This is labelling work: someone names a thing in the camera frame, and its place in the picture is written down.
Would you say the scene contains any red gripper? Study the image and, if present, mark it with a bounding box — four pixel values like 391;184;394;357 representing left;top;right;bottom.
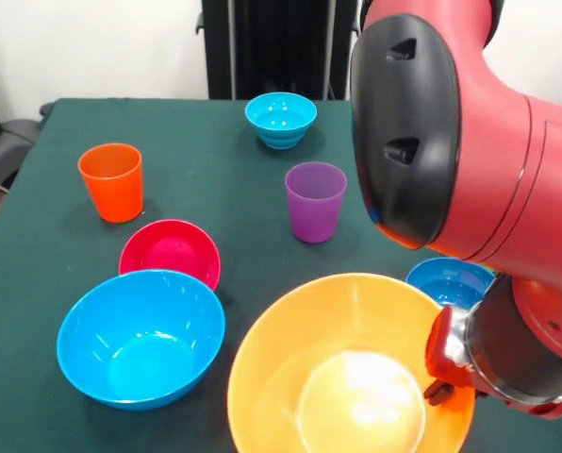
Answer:
423;305;562;420

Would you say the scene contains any yellow bowl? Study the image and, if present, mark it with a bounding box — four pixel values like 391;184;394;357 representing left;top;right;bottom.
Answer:
226;272;477;453

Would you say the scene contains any purple cup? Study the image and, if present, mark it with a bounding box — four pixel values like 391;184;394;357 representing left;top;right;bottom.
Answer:
284;161;348;244

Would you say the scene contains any large sky blue bowl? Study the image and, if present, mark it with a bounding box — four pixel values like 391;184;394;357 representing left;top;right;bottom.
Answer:
56;269;227;411

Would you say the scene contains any dark blue bowl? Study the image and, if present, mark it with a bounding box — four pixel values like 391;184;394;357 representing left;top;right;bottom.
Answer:
405;257;498;310

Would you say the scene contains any pink bowl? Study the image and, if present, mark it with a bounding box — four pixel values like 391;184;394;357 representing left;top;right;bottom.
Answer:
118;219;223;292

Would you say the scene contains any small light blue bowl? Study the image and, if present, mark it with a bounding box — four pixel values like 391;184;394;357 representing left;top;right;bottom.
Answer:
244;92;319;151

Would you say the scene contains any dark green table cloth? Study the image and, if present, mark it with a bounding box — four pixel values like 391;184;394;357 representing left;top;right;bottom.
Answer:
0;97;562;453

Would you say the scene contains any orange cup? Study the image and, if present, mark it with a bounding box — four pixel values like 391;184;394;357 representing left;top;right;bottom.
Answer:
76;143;145;224

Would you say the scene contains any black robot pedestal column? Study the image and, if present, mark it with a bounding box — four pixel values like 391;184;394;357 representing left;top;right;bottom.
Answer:
195;0;365;101

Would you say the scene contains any black pedestal leg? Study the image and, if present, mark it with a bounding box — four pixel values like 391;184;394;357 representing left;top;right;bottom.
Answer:
0;102;56;190

